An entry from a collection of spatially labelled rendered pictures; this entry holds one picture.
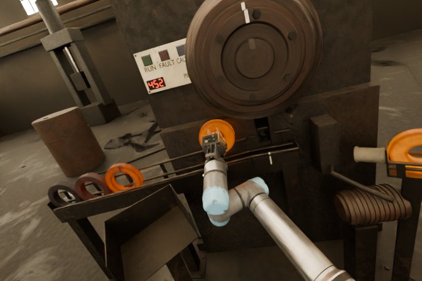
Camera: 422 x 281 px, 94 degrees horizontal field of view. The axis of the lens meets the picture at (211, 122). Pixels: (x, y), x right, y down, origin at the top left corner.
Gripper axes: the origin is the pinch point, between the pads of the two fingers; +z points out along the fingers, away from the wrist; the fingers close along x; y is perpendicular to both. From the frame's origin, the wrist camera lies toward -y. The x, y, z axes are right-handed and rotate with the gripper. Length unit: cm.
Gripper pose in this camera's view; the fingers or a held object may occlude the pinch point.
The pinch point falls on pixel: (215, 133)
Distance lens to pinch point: 85.1
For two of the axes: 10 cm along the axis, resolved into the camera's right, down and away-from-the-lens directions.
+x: -9.6, 2.3, 1.8
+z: 0.0, -6.1, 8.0
